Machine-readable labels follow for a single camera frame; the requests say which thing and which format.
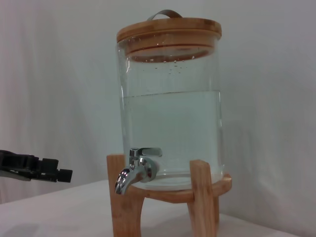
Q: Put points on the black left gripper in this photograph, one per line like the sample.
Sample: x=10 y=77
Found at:
x=14 y=163

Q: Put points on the chrome faucet with lever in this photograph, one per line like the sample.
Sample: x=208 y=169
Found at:
x=128 y=175

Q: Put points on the glass water dispenser jar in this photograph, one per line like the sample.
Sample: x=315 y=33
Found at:
x=170 y=118

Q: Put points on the wooden dispenser stand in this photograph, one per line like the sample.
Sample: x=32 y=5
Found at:
x=197 y=187

